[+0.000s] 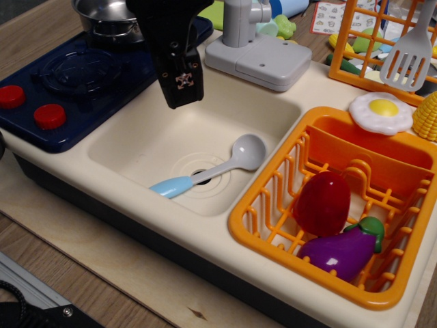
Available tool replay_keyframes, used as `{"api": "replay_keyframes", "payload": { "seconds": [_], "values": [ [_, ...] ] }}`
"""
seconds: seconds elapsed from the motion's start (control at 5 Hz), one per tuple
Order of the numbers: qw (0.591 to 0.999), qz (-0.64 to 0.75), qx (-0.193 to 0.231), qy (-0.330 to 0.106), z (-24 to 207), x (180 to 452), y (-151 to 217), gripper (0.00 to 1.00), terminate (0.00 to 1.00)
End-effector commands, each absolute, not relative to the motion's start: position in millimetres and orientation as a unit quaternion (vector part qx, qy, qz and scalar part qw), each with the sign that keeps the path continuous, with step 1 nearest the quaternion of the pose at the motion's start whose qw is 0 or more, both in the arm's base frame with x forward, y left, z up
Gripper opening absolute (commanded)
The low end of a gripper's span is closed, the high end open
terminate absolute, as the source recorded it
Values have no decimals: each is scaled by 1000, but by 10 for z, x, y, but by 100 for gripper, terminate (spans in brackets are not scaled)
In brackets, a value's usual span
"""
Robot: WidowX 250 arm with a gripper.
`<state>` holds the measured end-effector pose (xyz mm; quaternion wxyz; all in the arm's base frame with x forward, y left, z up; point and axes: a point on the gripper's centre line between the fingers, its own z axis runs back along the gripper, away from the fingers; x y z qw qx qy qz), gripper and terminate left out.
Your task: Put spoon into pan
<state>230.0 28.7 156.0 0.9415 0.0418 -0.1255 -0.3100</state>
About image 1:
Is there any steel pan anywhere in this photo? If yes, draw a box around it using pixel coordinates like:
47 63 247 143
71 0 144 45

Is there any cream toy sink unit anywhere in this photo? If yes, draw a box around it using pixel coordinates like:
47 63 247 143
0 29 437 328

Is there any printed paper card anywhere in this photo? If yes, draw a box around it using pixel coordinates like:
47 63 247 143
310 1 346 35

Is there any red stove knob left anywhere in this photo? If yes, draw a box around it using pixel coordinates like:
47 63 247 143
0 85 26 109

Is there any red stove knob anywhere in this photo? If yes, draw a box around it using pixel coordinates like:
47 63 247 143
33 104 67 130
0 85 26 109

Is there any red stove knob right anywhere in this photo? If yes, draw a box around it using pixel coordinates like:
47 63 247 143
33 104 67 130

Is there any orange utensil rack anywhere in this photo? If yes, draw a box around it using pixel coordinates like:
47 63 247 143
328 1 436 106

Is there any toy fried egg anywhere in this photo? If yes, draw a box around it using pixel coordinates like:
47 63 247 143
349 92 413 136

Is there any red toy pepper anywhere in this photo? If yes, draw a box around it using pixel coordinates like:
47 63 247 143
293 172 351 236

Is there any navy blue toy stove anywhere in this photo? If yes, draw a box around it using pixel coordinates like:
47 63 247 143
0 15 214 154

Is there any grey toy faucet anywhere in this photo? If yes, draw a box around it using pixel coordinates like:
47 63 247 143
205 1 312 92

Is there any purple toy eggplant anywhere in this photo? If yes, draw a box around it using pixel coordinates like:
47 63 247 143
297 217 385 282

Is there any blue cup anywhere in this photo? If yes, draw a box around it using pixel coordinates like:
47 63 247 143
269 0 309 18

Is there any grey spoon with blue handle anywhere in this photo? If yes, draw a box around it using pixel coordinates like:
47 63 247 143
150 133 267 198

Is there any grey toy spatula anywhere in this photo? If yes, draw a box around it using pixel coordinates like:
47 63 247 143
380 1 436 92

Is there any orange dish drainer basket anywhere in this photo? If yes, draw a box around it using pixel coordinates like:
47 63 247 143
228 107 436 310

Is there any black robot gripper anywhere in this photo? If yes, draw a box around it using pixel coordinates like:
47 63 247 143
126 0 213 109

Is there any yellow toy corn cob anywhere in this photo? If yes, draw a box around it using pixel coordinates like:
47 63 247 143
412 92 437 141

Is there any green toy vegetable piece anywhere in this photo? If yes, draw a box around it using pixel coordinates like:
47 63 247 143
273 14 297 40

